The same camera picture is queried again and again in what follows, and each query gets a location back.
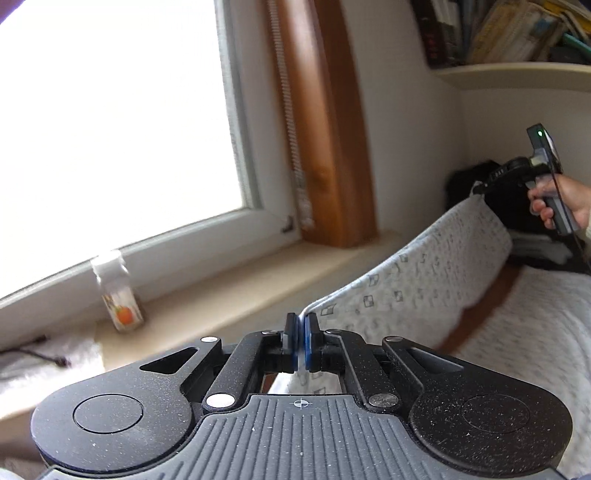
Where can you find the cream wall shelf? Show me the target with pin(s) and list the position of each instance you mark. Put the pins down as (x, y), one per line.
(517, 74)

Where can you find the orange-brown curtain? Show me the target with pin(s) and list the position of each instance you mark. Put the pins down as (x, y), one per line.
(332, 115)

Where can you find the folded black garment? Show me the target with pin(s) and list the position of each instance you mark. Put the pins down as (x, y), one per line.
(466, 184)

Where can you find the white cloth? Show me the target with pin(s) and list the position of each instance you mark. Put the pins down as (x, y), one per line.
(27, 378)

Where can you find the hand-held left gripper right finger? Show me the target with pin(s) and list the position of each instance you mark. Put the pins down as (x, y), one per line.
(308, 344)

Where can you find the folded white patterned garment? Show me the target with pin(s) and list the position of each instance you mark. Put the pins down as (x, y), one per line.
(540, 249)

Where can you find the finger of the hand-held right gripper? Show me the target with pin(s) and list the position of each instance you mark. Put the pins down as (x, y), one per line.
(480, 188)

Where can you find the person's right hand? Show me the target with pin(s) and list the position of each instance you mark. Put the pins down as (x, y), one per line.
(545, 194)

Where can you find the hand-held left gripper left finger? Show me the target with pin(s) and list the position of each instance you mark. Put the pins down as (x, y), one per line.
(292, 344)

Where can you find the white framed window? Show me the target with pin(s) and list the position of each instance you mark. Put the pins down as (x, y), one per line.
(115, 138)

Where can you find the beige window sill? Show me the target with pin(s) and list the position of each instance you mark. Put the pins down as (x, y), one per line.
(231, 281)

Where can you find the clear bottle with orange label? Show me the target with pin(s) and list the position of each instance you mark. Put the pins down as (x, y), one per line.
(121, 300)

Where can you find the row of books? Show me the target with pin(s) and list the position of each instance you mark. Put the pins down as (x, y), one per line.
(498, 27)

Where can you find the white patterned garment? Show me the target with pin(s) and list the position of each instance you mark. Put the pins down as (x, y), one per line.
(415, 277)
(540, 249)

